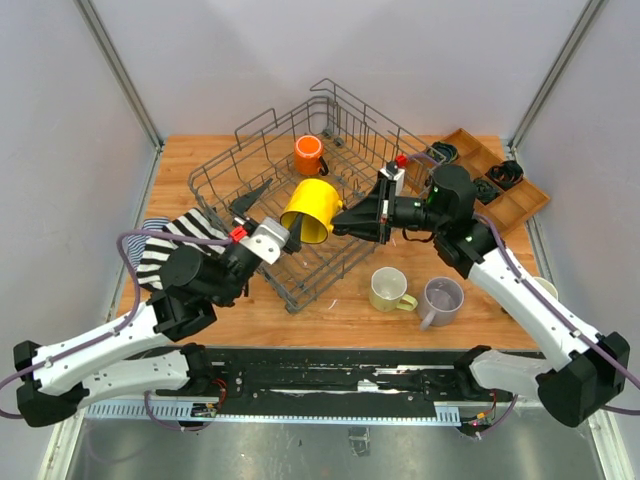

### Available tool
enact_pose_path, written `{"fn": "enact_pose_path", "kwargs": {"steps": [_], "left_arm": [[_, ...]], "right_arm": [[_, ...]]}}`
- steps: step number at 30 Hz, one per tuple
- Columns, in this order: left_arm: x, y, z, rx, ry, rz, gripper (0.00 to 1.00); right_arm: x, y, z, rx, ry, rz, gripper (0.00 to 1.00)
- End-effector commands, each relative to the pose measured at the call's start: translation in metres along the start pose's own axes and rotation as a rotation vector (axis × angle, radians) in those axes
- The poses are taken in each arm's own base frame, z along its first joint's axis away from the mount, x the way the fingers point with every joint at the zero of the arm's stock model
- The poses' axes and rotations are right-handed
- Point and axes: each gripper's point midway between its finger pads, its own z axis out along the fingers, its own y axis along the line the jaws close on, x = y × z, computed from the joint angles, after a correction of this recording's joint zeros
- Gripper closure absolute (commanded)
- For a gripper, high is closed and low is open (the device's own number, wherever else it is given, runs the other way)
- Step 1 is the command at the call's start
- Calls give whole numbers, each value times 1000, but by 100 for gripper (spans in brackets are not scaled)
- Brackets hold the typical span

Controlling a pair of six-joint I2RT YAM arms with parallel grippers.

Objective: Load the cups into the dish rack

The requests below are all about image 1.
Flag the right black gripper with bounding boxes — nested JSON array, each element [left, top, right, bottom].
[[331, 175, 447, 244]]

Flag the yellow enamel mug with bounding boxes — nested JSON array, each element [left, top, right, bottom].
[[280, 178, 344, 244]]

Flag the orange ceramic mug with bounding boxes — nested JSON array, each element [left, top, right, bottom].
[[294, 135, 329, 176]]

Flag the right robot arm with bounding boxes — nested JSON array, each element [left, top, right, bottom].
[[331, 164, 639, 427]]

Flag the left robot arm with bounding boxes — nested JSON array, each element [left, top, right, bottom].
[[1, 209, 303, 427]]

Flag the cream ceramic mug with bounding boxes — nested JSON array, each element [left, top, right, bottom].
[[369, 267, 418, 312]]

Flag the lilac ceramic mug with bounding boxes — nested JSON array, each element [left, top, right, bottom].
[[416, 277, 465, 331]]

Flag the black white striped cloth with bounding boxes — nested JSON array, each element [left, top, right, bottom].
[[135, 208, 226, 292]]

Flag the wooden compartment tray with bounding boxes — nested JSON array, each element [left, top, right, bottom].
[[398, 128, 550, 235]]

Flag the black mug white inside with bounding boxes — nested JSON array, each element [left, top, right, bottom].
[[532, 276, 559, 300]]

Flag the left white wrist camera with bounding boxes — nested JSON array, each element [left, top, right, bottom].
[[243, 217, 290, 265]]

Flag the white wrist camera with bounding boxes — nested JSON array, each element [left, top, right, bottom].
[[379, 160, 406, 197], [243, 217, 290, 265]]

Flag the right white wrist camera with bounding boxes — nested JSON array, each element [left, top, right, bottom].
[[379, 160, 406, 197]]

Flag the grey wire dish rack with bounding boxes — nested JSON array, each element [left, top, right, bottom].
[[188, 78, 450, 313]]

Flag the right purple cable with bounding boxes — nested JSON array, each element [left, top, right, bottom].
[[407, 151, 640, 416]]

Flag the black cable bundle far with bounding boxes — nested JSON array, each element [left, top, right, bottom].
[[425, 141, 461, 166]]

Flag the black cable bundle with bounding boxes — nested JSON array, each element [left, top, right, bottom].
[[425, 141, 461, 166], [472, 178, 503, 205], [485, 160, 526, 191]]

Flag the black cable bundle near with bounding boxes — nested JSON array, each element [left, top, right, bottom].
[[472, 178, 503, 205]]

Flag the black cable bundle right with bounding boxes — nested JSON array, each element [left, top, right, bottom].
[[485, 160, 526, 191]]

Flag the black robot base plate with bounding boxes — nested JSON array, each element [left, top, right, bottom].
[[175, 346, 512, 411]]

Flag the slotted cable duct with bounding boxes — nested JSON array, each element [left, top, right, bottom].
[[85, 397, 462, 428]]

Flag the left aluminium frame post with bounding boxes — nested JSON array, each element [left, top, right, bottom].
[[74, 0, 164, 151]]

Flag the aluminium frame post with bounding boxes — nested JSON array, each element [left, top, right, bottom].
[[74, 0, 164, 151], [506, 0, 608, 157]]

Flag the right aluminium frame post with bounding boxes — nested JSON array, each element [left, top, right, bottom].
[[506, 0, 608, 157]]

